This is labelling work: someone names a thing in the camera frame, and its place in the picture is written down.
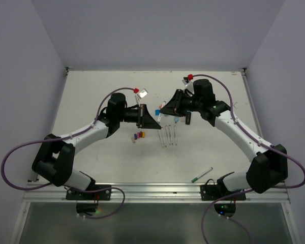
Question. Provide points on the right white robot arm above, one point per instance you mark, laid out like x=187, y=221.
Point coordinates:
x=268, y=164

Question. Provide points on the green cap thin pen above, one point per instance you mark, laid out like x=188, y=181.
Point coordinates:
x=201, y=175

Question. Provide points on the aluminium front rail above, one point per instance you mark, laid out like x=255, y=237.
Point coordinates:
x=154, y=193

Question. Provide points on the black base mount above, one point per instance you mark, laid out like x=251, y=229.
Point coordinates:
x=211, y=191
x=88, y=200

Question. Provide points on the dark red cap thin pen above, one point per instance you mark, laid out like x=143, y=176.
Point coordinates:
x=166, y=135

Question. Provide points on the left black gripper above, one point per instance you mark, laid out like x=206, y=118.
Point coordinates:
x=144, y=120

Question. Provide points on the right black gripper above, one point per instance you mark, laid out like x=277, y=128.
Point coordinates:
x=174, y=106

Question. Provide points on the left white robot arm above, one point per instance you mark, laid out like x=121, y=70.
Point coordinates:
x=55, y=158

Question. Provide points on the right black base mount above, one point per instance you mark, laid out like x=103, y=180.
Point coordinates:
x=211, y=191

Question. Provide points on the pink cap thin pen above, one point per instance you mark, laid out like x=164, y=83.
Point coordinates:
x=170, y=134

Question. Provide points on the purple cap thin pen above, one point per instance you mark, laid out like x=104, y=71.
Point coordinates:
x=175, y=135

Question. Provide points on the black blue cap highlighter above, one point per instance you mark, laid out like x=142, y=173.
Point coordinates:
x=188, y=118

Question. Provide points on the orange highlighter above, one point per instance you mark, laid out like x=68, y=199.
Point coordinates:
x=183, y=119

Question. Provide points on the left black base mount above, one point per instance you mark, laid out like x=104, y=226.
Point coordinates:
x=88, y=200

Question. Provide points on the yellow cap thin pen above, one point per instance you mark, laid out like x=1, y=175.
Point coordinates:
x=160, y=138

